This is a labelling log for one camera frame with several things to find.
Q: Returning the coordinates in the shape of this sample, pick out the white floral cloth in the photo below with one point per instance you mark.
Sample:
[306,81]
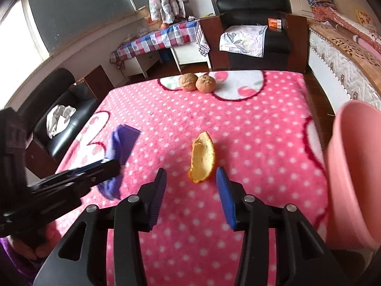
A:
[242,40]

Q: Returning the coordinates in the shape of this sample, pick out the yellow printed pillow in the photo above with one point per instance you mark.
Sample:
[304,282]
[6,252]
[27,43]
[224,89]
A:
[365,17]

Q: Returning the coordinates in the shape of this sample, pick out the small orange box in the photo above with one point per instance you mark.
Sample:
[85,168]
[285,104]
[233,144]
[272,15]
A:
[274,23]

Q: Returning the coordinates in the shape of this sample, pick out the brown walnut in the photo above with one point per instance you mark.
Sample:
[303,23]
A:
[206,84]
[188,82]

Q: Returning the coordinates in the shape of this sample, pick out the black and white cloth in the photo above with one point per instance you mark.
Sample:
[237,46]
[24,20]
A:
[203,40]

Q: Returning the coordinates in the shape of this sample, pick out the pink plastic basin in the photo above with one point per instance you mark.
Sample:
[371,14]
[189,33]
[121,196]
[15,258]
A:
[354,169]

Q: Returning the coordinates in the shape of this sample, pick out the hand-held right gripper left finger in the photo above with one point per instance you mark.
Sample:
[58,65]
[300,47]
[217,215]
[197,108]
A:
[154,205]

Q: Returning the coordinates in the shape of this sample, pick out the checkered tablecloth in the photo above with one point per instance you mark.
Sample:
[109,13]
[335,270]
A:
[157,38]

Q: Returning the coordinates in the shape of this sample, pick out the crumpled white cloth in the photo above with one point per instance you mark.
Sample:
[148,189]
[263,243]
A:
[59,120]

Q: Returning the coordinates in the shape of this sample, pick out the person's left hand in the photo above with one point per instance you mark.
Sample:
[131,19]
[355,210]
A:
[38,250]

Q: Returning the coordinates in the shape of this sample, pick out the orange fruit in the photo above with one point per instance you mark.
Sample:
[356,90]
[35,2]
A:
[164,25]

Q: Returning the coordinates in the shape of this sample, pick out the white table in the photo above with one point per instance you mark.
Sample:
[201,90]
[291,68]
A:
[187,54]

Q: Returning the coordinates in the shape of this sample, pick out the pink polka dot blanket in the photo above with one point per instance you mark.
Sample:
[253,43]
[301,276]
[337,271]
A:
[253,143]

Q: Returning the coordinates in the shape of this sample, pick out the pink floral quilt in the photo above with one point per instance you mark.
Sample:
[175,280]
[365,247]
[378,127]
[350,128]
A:
[342,20]

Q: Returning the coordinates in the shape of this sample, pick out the black leather armchair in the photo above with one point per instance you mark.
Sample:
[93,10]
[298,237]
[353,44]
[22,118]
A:
[56,86]
[253,3]

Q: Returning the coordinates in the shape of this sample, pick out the brown wooden side cabinet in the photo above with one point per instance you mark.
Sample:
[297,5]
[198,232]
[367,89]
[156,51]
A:
[296,44]
[212,35]

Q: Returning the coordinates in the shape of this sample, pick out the blue plastic bin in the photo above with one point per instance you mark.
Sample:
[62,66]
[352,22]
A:
[165,56]

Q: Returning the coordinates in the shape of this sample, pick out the pink folded blanket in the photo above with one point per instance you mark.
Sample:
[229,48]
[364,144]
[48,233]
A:
[372,44]

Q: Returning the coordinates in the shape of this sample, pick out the small brown wooden table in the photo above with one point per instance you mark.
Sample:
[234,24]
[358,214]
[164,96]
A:
[99,80]

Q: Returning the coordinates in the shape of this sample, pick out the brown leopard print blanket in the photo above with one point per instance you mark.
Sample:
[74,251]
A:
[348,44]

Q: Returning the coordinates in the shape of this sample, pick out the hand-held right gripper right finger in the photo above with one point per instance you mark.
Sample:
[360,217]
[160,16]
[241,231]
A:
[224,202]

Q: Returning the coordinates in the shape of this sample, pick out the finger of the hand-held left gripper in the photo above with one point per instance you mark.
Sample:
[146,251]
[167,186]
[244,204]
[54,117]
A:
[95,174]

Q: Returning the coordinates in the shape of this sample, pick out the white bed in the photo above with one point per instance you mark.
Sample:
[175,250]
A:
[336,62]

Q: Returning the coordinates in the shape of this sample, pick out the person's left forearm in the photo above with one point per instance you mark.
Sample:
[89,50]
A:
[12,265]

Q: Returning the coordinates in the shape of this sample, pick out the grey window blind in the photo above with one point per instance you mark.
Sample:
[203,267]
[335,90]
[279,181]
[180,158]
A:
[80,9]

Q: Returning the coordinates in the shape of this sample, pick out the orange peel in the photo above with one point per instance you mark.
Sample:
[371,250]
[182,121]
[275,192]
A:
[201,161]

